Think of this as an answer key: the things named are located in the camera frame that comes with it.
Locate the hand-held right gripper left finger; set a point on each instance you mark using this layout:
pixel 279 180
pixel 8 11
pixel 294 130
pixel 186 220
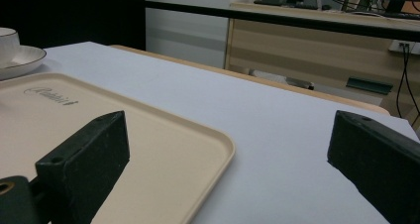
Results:
pixel 86 158

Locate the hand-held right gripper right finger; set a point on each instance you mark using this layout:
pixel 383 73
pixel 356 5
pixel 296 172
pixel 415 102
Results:
pixel 379 158

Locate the beige plastic tray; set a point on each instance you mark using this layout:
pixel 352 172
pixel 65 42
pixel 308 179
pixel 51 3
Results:
pixel 158 158

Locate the dark green flat bar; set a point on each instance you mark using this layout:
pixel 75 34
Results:
pixel 369 85

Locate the white power strip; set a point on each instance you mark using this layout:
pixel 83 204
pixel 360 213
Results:
pixel 403 47

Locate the wooden desk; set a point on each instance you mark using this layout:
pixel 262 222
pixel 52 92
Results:
pixel 313 52

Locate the white cup with gold rim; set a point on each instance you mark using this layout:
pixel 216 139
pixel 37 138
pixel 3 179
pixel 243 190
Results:
pixel 7 42

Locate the black curtain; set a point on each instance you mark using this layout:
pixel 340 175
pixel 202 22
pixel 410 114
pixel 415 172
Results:
pixel 72 16

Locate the black metal bar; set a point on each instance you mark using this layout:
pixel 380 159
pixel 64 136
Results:
pixel 280 18

